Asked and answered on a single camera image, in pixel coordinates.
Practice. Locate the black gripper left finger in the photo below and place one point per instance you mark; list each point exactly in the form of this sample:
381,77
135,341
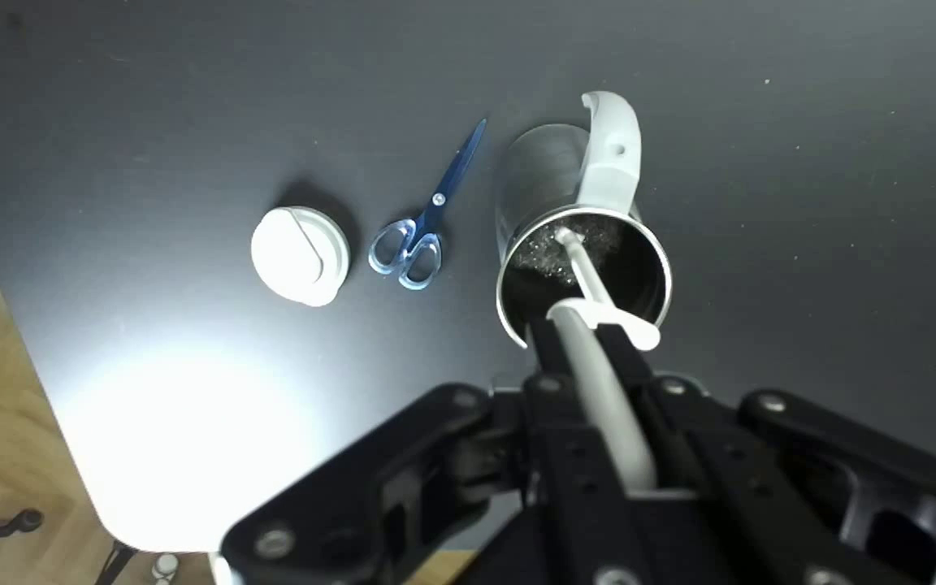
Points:
413,487

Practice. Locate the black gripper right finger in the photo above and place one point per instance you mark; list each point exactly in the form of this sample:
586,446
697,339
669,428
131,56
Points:
814,487

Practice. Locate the white round flask lid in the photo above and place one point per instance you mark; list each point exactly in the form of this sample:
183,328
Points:
296,259

